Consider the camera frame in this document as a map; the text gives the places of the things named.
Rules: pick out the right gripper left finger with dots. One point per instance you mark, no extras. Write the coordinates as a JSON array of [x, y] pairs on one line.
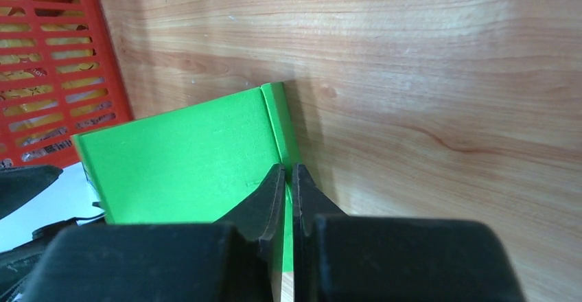
[[236, 258]]

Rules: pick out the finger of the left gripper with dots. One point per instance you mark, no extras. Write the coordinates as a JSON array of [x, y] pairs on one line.
[[21, 184]]

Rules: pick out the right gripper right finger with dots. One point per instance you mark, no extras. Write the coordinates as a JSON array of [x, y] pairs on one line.
[[338, 257]]

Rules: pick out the green paper box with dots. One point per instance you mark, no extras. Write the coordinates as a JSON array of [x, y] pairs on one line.
[[193, 164]]

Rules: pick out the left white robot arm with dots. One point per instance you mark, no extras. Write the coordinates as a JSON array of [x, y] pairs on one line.
[[37, 202]]

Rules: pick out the red plastic basket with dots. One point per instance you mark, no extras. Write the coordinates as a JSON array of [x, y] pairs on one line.
[[59, 78]]

